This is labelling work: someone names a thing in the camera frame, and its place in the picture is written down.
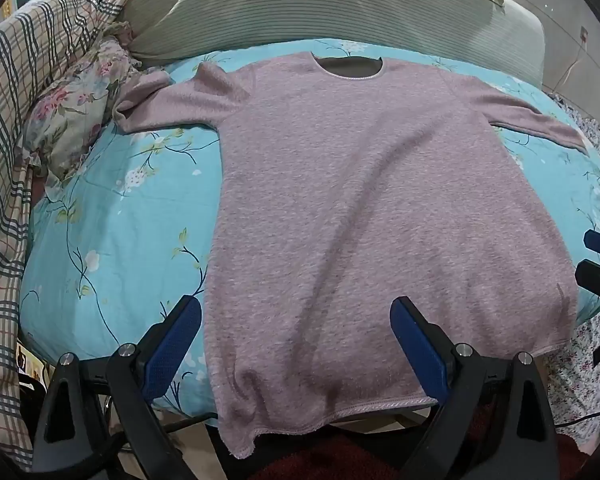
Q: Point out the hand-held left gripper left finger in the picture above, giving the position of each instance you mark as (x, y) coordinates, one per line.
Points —
(172, 347)

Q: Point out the green striped pillow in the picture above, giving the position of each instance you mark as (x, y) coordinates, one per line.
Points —
(280, 10)

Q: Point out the pink knit shirt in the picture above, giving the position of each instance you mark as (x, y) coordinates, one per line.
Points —
(370, 210)

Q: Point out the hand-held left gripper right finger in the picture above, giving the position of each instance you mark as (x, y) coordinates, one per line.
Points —
(417, 352)

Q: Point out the floral ruffled cloth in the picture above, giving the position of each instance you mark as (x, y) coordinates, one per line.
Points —
(75, 105)

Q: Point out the wall socket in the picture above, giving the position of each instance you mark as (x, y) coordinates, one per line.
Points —
(584, 34)

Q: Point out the blue floral bedsheet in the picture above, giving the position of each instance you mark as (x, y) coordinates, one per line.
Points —
(130, 240)

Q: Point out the yellow printed box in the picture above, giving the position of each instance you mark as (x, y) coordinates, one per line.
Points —
(27, 362)

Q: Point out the red rug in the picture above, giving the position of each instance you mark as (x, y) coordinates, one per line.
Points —
(330, 460)

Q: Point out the small-flower print sheet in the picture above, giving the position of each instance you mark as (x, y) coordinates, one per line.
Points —
(575, 385)

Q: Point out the plaid quilt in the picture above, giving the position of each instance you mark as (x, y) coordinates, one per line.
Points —
(10, 110)

